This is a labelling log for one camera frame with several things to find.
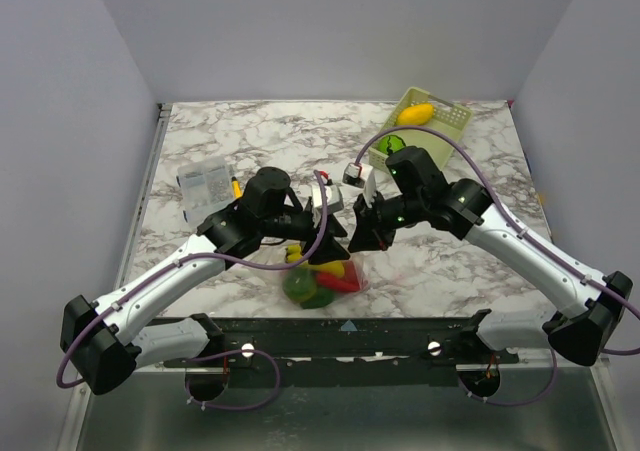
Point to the clear plastic screw box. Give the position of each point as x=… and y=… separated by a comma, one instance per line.
x=206, y=188

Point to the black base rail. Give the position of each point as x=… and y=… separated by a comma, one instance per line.
x=342, y=352

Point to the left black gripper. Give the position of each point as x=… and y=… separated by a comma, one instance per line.
x=330, y=248

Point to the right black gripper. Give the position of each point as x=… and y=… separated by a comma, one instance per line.
x=368, y=219

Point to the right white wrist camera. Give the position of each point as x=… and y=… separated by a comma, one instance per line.
x=358, y=175

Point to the green toy bell pepper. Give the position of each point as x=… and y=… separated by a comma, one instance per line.
x=301, y=287

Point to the yellow toy lemon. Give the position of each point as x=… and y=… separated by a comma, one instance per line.
x=416, y=115

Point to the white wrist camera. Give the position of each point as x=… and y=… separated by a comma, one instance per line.
x=358, y=175
x=331, y=194

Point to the red toy chili pepper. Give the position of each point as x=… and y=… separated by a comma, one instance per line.
x=350, y=283

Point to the clear zip top bag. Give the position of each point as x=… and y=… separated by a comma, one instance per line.
x=352, y=266

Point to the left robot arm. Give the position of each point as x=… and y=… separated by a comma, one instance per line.
x=108, y=338

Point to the cream plastic basket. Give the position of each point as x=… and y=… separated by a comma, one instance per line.
x=449, y=119

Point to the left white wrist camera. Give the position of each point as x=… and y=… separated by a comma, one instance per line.
x=331, y=194

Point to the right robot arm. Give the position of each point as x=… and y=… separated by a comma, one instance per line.
x=588, y=303

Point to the yellow toy banana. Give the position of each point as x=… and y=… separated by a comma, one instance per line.
x=295, y=256

